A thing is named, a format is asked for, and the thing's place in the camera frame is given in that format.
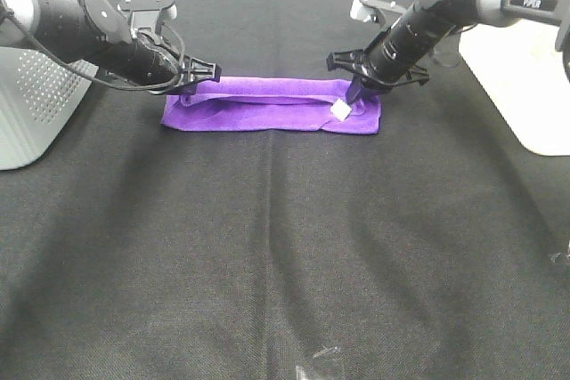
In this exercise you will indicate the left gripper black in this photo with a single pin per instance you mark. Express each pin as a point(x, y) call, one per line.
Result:
point(158, 64)

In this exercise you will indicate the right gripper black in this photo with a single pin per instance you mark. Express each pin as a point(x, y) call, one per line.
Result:
point(390, 60)

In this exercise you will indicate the purple microfiber towel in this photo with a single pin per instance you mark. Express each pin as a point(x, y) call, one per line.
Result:
point(240, 104)

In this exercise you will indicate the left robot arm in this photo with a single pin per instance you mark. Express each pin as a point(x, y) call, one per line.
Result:
point(67, 31)

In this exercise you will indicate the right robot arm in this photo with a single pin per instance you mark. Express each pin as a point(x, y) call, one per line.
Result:
point(443, 18)

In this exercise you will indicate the grey perforated laundry basket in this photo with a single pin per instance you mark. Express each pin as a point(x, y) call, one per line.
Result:
point(38, 97)

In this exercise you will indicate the black table cloth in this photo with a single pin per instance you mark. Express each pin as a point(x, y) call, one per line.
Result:
point(133, 251)

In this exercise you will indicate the cream white storage bin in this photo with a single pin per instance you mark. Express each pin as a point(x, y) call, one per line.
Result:
point(524, 76)

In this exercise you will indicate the clear tape piece right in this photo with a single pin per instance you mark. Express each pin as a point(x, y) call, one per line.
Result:
point(561, 258)

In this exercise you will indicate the clear tape piece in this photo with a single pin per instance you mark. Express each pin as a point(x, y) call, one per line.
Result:
point(326, 364)
point(561, 258)

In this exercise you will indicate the clear tape piece front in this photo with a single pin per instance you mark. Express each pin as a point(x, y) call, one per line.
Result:
point(326, 364)

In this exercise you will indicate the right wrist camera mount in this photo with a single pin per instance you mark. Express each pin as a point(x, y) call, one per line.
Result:
point(376, 11)

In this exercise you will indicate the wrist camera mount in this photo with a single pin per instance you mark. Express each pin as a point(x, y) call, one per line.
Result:
point(147, 14)
point(376, 11)

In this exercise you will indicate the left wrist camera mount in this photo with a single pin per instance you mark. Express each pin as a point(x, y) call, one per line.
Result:
point(147, 14)

